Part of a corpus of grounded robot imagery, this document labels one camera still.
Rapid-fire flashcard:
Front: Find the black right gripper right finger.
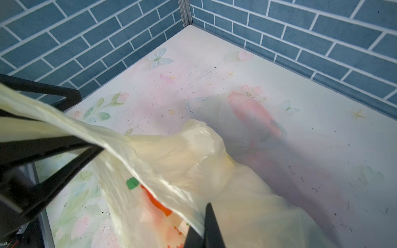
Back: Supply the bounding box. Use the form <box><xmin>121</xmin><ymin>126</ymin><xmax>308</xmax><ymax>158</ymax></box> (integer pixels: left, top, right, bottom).
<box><xmin>203</xmin><ymin>203</ymin><xmax>226</xmax><ymax>248</ymax></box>

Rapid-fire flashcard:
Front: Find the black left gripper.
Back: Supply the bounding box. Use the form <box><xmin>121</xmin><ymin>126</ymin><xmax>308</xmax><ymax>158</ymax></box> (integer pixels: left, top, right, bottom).
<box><xmin>1</xmin><ymin>136</ymin><xmax>104</xmax><ymax>238</ymax></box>

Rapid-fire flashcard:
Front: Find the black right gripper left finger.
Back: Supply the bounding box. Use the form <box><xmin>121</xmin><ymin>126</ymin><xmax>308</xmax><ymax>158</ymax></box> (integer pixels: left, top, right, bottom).
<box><xmin>183</xmin><ymin>226</ymin><xmax>205</xmax><ymax>248</ymax></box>

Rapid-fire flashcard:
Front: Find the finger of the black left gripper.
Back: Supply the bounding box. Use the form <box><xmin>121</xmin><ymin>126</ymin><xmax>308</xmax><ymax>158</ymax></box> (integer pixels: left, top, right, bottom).
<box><xmin>1</xmin><ymin>74</ymin><xmax>82</xmax><ymax>112</ymax></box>

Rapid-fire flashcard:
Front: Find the yellow printed plastic bag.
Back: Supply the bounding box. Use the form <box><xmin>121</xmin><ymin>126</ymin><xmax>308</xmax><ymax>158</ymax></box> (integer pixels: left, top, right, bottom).
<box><xmin>1</xmin><ymin>85</ymin><xmax>333</xmax><ymax>248</ymax></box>

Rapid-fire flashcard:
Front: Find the aluminium corner post left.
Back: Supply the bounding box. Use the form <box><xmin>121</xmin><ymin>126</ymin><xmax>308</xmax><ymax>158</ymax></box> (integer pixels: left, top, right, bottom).
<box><xmin>178</xmin><ymin>0</ymin><xmax>193</xmax><ymax>28</ymax></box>

